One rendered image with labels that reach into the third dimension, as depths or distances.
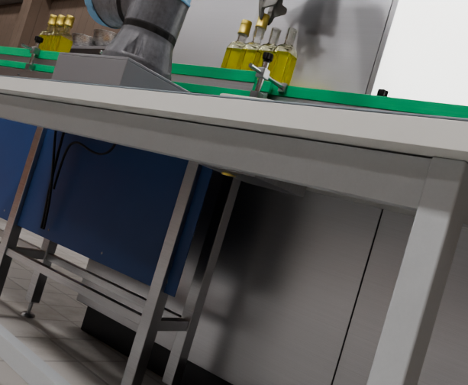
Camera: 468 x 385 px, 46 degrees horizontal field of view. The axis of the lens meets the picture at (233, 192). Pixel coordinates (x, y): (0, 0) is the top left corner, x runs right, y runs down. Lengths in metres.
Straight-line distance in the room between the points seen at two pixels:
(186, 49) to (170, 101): 1.21
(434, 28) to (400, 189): 1.00
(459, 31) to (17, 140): 1.53
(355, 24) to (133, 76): 0.85
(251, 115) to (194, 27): 1.38
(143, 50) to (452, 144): 0.70
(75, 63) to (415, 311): 0.85
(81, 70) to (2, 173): 1.11
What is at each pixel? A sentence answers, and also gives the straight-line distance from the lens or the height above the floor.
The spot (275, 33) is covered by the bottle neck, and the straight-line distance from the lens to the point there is 1.69.
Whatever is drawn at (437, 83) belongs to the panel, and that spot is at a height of 1.06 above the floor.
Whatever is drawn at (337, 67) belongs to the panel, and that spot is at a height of 1.08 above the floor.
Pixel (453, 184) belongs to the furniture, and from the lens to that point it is 0.65.
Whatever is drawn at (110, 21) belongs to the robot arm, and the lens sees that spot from 1.32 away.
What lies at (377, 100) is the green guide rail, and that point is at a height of 0.95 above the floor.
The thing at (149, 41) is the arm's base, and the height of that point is 0.87.
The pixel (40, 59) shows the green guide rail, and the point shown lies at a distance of 2.25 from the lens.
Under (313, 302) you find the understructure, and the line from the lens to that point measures 1.60.
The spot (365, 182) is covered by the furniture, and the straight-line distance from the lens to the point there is 0.70.
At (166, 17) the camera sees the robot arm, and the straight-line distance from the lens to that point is 1.19.
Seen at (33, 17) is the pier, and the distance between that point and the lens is 8.65.
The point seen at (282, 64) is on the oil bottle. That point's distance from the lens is 1.60.
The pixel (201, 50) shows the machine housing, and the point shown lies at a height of 1.11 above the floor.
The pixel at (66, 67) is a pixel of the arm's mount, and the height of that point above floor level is 0.78.
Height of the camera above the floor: 0.59
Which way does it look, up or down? 2 degrees up
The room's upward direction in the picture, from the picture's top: 17 degrees clockwise
